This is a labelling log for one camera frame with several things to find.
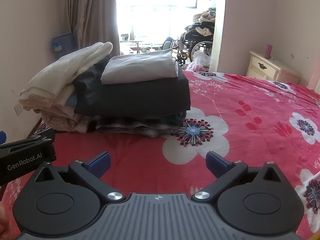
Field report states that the white shirt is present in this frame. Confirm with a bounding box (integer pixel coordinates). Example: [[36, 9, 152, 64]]
[[100, 49, 178, 85]]

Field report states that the dark folded clothes stack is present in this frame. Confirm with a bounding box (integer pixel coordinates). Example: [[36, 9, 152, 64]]
[[73, 56, 191, 138]]

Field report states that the wheelchair with clothes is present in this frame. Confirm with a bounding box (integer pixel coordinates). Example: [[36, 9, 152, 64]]
[[159, 7, 216, 67]]

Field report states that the person left hand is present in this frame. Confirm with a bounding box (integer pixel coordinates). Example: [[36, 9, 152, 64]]
[[0, 202, 13, 240]]

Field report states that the red floral blanket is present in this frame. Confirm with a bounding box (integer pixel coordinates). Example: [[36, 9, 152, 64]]
[[0, 70, 320, 239]]

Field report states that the cream nightstand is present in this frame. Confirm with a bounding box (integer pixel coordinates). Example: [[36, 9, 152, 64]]
[[246, 51, 300, 85]]

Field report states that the pink white plastic bag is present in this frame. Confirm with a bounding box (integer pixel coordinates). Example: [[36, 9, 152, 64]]
[[185, 51, 211, 72]]

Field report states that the pink cup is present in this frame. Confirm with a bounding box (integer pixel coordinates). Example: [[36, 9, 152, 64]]
[[264, 44, 273, 59]]

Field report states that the beige curtain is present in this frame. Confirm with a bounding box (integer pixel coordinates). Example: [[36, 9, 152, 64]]
[[66, 0, 120, 56]]

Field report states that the blue box by wall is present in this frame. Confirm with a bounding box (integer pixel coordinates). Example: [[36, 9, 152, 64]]
[[52, 33, 76, 60]]

